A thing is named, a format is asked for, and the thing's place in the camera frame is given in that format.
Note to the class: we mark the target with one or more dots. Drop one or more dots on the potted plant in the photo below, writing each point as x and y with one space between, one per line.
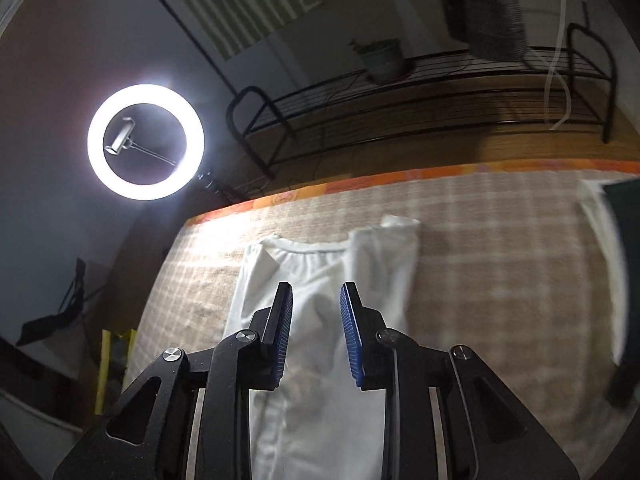
382 57

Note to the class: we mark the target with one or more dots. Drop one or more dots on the white folded cloth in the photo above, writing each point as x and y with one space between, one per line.
607 255

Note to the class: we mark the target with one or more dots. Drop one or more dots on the checkered beige blanket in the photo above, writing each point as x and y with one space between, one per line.
500 270

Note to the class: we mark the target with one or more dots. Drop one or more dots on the black metal shelf rack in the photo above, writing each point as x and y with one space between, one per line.
425 95

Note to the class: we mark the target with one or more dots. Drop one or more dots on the phone holder clamp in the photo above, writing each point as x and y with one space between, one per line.
119 136

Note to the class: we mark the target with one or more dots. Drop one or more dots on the white t-shirt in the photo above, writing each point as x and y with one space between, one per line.
320 280

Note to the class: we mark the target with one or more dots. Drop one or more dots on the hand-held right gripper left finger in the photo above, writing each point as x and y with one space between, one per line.
284 332

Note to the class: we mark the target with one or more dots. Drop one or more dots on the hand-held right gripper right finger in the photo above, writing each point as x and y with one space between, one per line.
349 332

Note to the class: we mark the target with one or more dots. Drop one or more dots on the striped green white cloth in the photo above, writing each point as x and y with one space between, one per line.
240 5

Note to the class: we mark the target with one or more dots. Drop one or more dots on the black light stand pole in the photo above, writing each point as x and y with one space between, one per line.
190 35

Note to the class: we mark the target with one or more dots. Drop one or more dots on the dark hanging cloth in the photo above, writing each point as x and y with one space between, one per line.
487 5

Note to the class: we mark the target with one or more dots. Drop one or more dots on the orange patterned bed sheet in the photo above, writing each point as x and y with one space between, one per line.
400 177

